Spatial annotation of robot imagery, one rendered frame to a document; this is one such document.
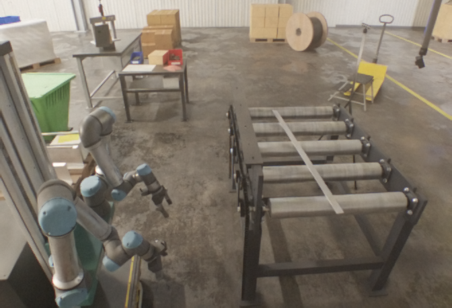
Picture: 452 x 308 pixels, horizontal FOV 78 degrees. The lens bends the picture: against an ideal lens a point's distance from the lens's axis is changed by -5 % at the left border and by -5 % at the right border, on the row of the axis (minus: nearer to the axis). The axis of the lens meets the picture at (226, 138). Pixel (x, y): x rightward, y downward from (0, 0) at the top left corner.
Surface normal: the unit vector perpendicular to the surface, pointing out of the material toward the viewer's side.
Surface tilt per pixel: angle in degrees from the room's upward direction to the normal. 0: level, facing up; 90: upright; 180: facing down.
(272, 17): 90
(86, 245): 0
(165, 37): 90
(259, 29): 90
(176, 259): 0
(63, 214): 83
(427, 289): 0
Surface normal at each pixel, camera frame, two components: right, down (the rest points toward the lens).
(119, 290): 0.00, -0.86
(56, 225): 0.54, 0.32
